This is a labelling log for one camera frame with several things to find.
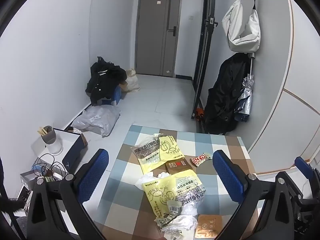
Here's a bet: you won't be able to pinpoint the red white snack wrapper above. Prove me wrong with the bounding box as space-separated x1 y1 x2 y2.
190 154 212 167

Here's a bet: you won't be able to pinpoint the white chopstick holder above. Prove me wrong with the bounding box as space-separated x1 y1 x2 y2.
37 126 63 155

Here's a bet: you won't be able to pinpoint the grey plastic parcel bag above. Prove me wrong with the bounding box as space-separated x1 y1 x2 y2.
72 105 121 137

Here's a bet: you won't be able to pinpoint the small grey box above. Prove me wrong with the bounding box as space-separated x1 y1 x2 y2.
20 171 38 189

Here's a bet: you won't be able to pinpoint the beige tote bag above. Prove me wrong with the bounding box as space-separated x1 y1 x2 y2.
124 69 140 93

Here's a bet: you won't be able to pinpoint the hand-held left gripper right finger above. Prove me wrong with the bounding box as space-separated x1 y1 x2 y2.
212 149 302 240

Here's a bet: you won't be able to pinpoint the checkered tablecloth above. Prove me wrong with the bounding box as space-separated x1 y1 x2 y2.
81 124 263 240

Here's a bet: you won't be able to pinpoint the black jacket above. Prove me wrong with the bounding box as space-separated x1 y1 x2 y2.
85 56 127 105

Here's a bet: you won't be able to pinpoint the white wardrobe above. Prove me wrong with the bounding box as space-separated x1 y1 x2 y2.
246 0 320 175

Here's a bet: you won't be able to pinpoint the black framed glass door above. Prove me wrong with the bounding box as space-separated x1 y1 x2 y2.
191 0 218 119

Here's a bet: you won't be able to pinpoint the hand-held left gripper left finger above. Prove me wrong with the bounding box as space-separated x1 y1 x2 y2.
26 149 110 240

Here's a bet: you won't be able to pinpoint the gold sachet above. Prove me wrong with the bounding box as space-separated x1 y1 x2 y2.
194 214 223 239

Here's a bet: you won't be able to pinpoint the grey door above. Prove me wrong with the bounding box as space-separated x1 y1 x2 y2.
135 0 183 77

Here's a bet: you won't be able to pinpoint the white shoulder bag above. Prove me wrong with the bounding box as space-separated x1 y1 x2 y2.
222 0 261 53

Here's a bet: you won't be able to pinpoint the black hanging coat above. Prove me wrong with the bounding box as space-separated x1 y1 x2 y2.
204 53 252 135

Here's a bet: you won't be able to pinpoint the dark fuzzy cloth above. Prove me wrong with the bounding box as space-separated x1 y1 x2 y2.
0 197 25 215

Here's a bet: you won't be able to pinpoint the silver folding umbrella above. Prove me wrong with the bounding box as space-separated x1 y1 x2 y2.
235 52 256 122

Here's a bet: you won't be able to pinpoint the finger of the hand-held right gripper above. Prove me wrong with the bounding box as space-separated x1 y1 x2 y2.
294 156 320 180

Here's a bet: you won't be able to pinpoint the dark blue shoe box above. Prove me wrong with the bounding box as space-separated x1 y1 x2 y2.
62 133 88 174

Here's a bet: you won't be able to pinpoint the black cables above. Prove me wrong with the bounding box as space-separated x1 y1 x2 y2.
31 152 68 180

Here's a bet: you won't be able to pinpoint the yellow bread bag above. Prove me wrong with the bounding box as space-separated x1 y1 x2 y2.
130 134 185 173
142 169 203 228

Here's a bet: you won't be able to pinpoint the white tissue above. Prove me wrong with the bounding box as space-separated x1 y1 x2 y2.
135 171 170 189
160 214 198 240

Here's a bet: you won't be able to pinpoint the small brown box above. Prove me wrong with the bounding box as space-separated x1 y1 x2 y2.
165 159 192 175

